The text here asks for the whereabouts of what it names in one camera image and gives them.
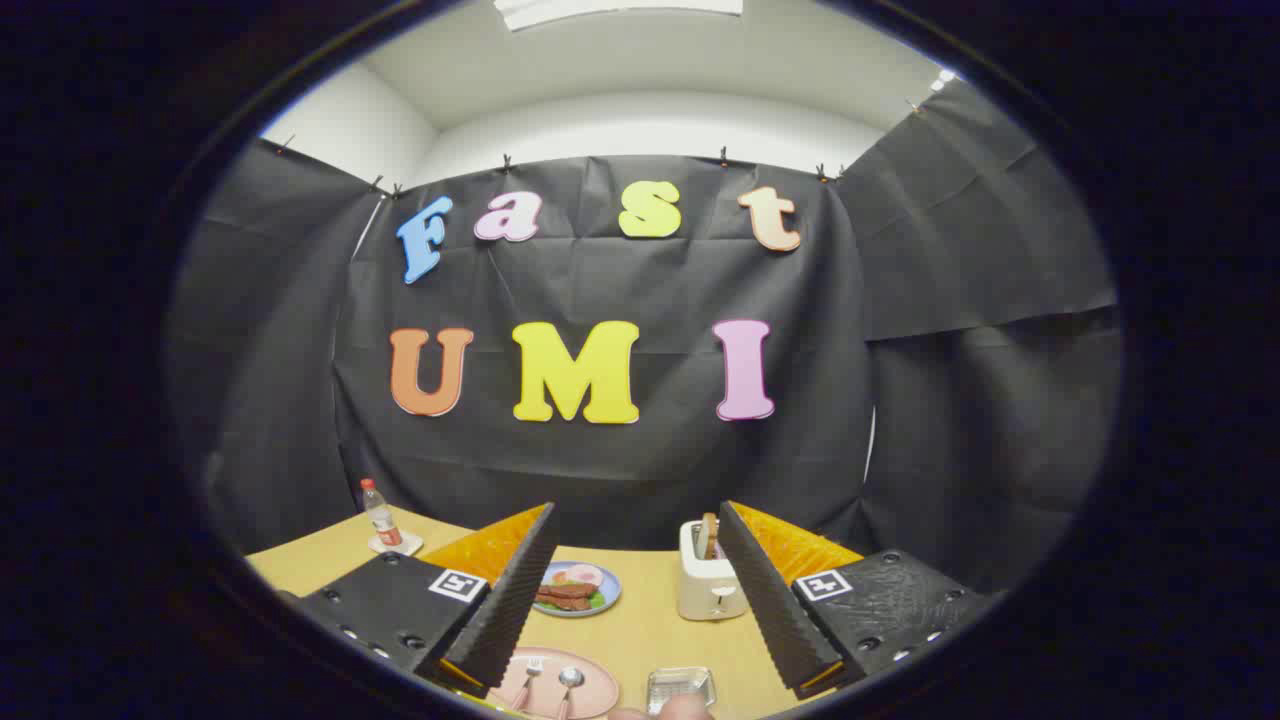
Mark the clear water bottle red label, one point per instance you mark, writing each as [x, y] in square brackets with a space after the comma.
[381, 520]

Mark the pink ham slice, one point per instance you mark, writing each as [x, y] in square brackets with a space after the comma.
[585, 575]

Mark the blue plate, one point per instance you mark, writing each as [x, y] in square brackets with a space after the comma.
[609, 586]

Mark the metal drainer basket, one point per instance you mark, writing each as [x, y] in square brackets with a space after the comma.
[680, 685]

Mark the white square coaster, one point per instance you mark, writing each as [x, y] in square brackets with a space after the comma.
[410, 546]

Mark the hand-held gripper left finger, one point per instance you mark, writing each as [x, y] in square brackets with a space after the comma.
[510, 600]

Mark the pink plate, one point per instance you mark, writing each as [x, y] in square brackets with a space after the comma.
[595, 692]

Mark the toast slice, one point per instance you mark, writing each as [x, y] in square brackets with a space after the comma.
[708, 535]

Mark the black backdrop cloth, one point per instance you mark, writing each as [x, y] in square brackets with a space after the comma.
[650, 280]

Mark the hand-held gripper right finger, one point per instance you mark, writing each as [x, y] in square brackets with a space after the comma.
[770, 600]

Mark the white toaster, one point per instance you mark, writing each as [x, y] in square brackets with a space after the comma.
[705, 590]

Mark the brown meat strip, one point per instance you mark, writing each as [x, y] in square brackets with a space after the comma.
[565, 603]
[568, 590]

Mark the ceiling light panel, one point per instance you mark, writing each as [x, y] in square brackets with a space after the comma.
[620, 10]

